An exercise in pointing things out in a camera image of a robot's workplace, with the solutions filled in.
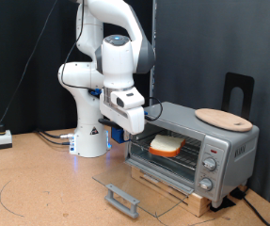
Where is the thick black base cable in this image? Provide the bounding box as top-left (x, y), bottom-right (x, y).
top-left (38, 132), bottom-right (72, 147)

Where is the round wooden cutting board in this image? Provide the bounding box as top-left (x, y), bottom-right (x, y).
top-left (194, 107), bottom-right (254, 133)

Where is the silver oven knob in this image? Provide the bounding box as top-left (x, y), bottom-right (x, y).
top-left (202, 157), bottom-right (217, 172)
top-left (198, 177), bottom-right (214, 192)

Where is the wooden slatted base block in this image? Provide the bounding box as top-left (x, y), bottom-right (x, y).
top-left (130, 166), bottom-right (213, 218)

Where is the emergency stop button box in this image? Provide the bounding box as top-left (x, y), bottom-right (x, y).
top-left (0, 123), bottom-right (13, 151)

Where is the vertical metal pole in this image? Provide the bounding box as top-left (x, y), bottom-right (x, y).
top-left (150, 0), bottom-right (159, 103)

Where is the silver toaster oven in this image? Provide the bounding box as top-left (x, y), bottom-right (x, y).
top-left (124, 101), bottom-right (261, 210)

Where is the glass oven door with handle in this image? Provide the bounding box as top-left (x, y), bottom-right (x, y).
top-left (92, 157), bottom-right (196, 219)

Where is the black metal bookend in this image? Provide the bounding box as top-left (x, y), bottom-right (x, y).
top-left (221, 72), bottom-right (255, 121)

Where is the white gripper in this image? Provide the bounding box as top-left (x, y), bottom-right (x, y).
top-left (99, 87), bottom-right (147, 142)

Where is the black cable with silver connector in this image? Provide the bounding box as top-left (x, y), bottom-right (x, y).
top-left (35, 129), bottom-right (76, 140)

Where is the black oven power cord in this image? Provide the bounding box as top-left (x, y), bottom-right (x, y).
top-left (242, 197), bottom-right (270, 226)

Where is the white bread slice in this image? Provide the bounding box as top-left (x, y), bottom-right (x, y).
top-left (148, 134), bottom-right (187, 158)

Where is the long thin black cable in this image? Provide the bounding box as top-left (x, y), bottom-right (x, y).
top-left (0, 0), bottom-right (59, 148)

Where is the metal wire oven rack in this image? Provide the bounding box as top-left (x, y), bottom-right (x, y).
top-left (132, 129), bottom-right (203, 170)

